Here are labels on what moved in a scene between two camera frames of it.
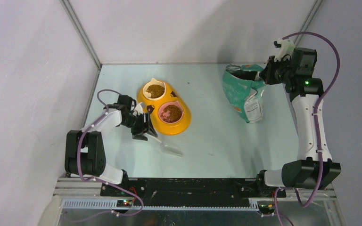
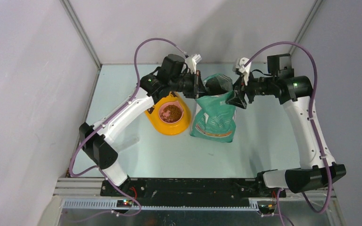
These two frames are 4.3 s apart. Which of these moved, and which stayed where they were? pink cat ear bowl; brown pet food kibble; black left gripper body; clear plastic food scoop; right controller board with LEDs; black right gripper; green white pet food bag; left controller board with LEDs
Moved: black right gripper; green white pet food bag; clear plastic food scoop; black left gripper body
Stayed: right controller board with LEDs; pink cat ear bowl; brown pet food kibble; left controller board with LEDs
